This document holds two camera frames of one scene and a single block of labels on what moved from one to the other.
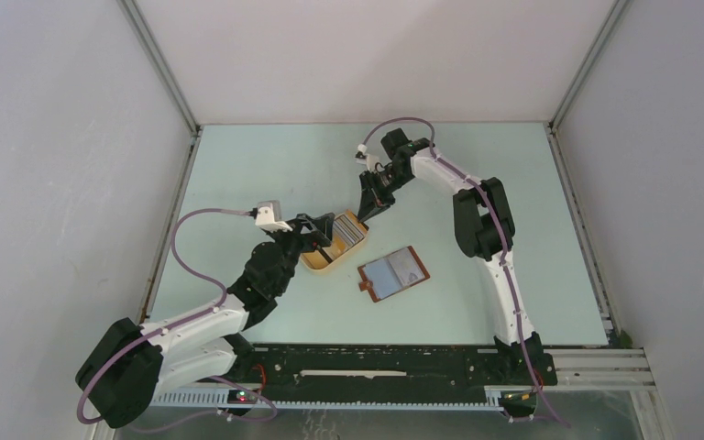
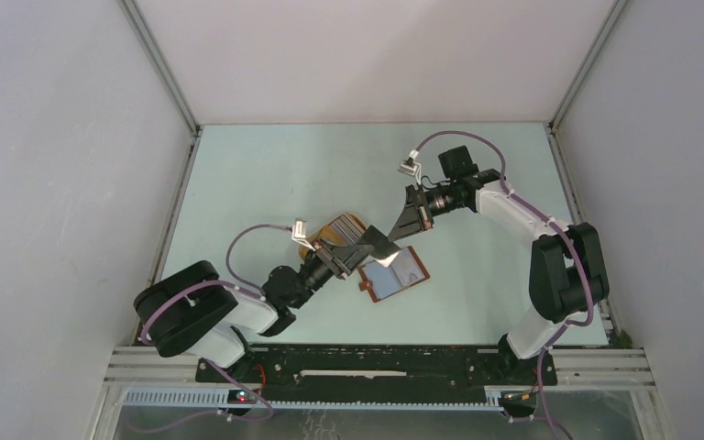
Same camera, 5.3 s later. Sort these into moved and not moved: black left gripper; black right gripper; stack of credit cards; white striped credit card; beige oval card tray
Moved: black left gripper; black right gripper
Not moved: beige oval card tray; stack of credit cards; white striped credit card
